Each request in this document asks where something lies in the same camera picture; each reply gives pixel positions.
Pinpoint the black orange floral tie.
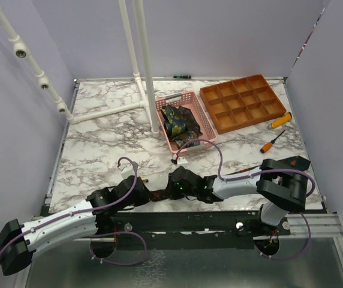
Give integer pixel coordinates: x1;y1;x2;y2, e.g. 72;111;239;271
150;155;311;205

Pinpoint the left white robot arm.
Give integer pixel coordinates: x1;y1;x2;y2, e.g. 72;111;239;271
0;176;158;276

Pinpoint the dark orange patterned tie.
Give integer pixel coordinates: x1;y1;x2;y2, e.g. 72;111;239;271
172;106;203;148

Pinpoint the pink perforated plastic basket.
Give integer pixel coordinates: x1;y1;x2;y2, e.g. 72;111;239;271
155;91;217;154

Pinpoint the blue yellow floral tie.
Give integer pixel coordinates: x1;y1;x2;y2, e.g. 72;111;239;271
161;105;187;138

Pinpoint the brown compartment tray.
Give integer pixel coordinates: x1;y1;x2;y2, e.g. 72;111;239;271
200;74;287;134

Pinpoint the small black green device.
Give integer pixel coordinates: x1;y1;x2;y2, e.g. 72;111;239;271
173;74;192;79

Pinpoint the orange box cutter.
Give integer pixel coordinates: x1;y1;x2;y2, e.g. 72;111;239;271
267;112;292;130

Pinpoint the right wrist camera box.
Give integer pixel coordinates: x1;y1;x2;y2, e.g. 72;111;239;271
171;155;189;169

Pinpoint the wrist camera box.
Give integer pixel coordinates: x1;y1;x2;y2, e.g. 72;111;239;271
118;162;138;179
171;155;189;169

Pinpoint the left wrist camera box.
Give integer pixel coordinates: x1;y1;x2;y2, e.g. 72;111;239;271
118;162;138;179

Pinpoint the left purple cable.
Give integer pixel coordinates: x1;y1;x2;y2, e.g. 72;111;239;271
0;156;148;267

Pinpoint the black metal base rail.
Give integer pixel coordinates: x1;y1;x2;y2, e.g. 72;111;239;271
39;196;292;251

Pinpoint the orange handle screwdriver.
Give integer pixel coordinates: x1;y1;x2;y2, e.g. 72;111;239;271
260;130;285;154

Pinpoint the white pvc pipe frame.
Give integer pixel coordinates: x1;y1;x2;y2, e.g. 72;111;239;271
0;1;160;138

